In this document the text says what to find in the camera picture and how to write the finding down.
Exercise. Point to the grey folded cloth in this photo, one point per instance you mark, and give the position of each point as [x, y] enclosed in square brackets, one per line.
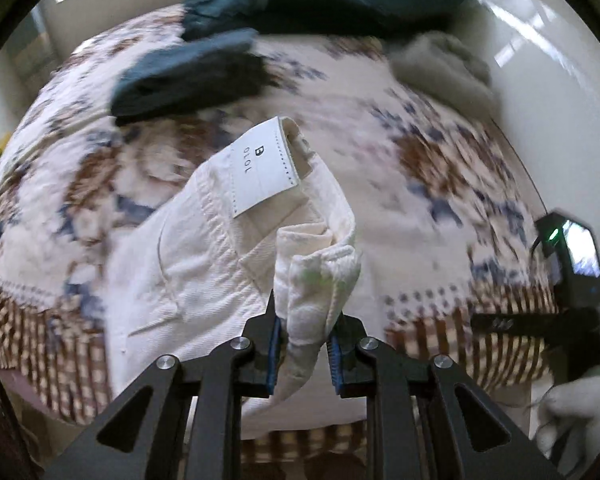
[445, 70]

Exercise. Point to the dark teal quilt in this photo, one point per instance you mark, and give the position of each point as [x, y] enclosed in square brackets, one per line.
[220, 5]

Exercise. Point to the floral bed blanket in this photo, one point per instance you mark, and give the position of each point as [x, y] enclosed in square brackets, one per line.
[405, 200]

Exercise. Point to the white headboard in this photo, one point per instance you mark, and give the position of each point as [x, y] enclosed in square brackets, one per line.
[555, 110]

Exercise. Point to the folded blue jeans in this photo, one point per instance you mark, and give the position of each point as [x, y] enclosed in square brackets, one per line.
[180, 75]

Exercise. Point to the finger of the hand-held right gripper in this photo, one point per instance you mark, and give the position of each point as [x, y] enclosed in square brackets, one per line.
[525, 324]

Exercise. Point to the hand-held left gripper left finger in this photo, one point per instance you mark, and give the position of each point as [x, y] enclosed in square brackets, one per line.
[274, 355]

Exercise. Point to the person's right hand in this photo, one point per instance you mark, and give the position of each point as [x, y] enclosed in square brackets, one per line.
[580, 410]

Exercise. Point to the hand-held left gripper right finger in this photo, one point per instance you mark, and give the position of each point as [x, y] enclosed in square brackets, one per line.
[336, 360]

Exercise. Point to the white pants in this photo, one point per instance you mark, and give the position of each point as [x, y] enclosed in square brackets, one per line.
[190, 270]

